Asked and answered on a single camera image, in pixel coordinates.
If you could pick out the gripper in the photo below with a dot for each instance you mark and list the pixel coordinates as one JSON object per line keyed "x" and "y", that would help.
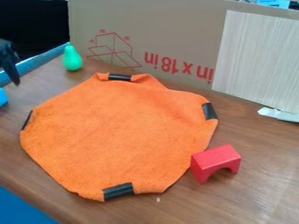
{"x": 4, "y": 48}

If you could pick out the blue toy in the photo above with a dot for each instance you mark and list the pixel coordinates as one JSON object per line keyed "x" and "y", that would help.
{"x": 2, "y": 97}

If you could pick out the orange cloth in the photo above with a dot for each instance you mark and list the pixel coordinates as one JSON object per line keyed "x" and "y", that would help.
{"x": 117, "y": 134}

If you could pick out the cardboard box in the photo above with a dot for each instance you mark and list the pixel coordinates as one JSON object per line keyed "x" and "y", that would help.
{"x": 171, "y": 32}

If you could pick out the white board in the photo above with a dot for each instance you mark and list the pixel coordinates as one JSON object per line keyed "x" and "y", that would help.
{"x": 259, "y": 58}

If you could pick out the red arch block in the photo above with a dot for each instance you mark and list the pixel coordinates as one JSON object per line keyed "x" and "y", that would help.
{"x": 212, "y": 159}

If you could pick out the green toy pear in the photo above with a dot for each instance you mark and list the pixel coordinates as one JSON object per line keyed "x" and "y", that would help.
{"x": 72, "y": 59}

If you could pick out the white paper scrap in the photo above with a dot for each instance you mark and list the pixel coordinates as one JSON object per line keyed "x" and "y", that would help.
{"x": 278, "y": 113}

